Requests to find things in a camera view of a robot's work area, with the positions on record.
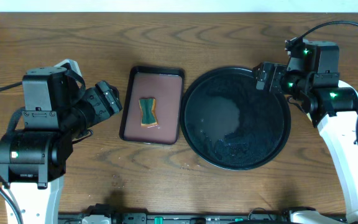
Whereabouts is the green yellow sponge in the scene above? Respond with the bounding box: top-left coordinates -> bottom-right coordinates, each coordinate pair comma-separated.
139,98 -> 158,128

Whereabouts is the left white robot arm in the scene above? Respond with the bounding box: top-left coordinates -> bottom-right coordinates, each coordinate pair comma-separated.
0,81 -> 122,223

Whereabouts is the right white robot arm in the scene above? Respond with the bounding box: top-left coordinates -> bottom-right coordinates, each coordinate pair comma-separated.
252,58 -> 358,223

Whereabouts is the round black tray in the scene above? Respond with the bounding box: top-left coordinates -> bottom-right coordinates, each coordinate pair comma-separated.
180,67 -> 291,170

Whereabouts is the rectangular black water tray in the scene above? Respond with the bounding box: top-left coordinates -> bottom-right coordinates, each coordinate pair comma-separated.
119,66 -> 185,145

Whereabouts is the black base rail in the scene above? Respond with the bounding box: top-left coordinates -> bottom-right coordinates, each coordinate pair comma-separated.
57,203 -> 354,224

